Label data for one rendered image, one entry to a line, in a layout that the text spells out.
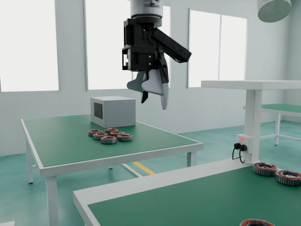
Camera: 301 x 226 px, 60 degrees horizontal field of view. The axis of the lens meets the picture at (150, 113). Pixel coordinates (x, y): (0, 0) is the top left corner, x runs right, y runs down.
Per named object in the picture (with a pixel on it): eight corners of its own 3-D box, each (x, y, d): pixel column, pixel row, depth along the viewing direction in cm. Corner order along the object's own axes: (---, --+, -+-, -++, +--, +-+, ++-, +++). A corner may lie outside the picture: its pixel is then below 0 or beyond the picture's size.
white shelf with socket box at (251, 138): (255, 192, 109) (262, 81, 102) (198, 165, 141) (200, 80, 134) (305, 176, 126) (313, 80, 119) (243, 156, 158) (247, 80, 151)
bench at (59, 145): (47, 297, 146) (39, 168, 135) (24, 182, 306) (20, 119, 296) (200, 238, 199) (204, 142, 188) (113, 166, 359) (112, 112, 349)
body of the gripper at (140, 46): (122, 73, 63) (121, 21, 62) (154, 73, 66) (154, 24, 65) (131, 72, 56) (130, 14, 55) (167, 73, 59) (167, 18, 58)
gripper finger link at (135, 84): (122, 96, 70) (127, 67, 64) (143, 96, 72) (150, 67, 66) (125, 104, 68) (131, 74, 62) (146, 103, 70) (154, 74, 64)
